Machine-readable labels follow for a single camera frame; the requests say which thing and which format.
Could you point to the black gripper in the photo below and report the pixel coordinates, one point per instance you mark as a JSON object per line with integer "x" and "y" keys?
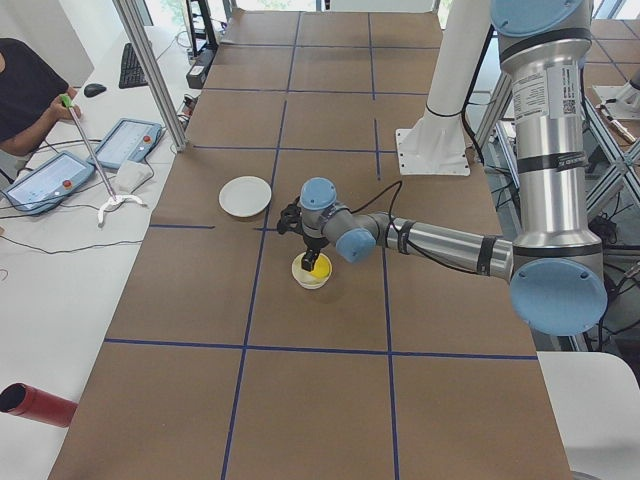
{"x": 314, "y": 244}

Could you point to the yellow lemon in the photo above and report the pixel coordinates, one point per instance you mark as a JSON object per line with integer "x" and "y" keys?
{"x": 322, "y": 267}

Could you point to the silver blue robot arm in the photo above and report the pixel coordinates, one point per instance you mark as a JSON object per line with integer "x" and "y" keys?
{"x": 554, "y": 267}

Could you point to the white bowl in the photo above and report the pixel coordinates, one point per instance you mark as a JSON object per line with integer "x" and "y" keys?
{"x": 304, "y": 278}

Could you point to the white round plate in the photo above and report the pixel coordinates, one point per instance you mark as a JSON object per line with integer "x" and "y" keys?
{"x": 245, "y": 196}

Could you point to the brown paper table cover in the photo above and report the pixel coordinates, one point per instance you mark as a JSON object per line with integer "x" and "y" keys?
{"x": 218, "y": 365}

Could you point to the white crumpled cloth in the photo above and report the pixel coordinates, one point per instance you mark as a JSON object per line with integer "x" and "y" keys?
{"x": 131, "y": 175}

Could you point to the far teach pendant tablet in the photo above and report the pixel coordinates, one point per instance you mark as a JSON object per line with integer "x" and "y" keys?
{"x": 128, "y": 140}

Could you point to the teach pendant tablet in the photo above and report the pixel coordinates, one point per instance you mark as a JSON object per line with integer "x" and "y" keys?
{"x": 48, "y": 185}
{"x": 128, "y": 140}

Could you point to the black power strip box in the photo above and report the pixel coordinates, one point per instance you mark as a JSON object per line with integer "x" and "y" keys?
{"x": 197, "y": 75}

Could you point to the black keyboard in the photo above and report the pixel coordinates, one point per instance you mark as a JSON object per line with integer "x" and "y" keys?
{"x": 131, "y": 72}

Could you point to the black computer mouse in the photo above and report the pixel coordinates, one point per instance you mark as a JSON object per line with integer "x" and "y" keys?
{"x": 92, "y": 90}

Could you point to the near teach pendant tablet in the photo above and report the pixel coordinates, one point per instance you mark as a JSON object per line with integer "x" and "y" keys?
{"x": 48, "y": 185}

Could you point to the white chair corner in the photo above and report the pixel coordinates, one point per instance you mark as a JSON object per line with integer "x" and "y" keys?
{"x": 595, "y": 400}

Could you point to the red cylinder tube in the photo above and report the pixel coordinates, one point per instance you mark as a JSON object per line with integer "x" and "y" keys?
{"x": 31, "y": 403}

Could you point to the person in black shirt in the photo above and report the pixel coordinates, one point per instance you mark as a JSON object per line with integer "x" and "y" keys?
{"x": 30, "y": 98}

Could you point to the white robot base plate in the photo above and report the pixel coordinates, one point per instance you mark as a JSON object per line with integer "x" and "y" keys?
{"x": 432, "y": 152}

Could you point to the aluminium frame rack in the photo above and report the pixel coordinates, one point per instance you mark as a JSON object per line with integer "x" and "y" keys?
{"x": 612, "y": 177}

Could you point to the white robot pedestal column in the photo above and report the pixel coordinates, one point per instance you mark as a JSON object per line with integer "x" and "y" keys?
{"x": 465, "y": 34}

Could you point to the metal reach stick green handle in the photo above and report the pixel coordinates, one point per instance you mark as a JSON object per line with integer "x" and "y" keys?
{"x": 114, "y": 200}

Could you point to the grey aluminium frame post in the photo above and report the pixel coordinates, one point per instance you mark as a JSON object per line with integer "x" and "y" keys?
{"x": 134, "y": 28}

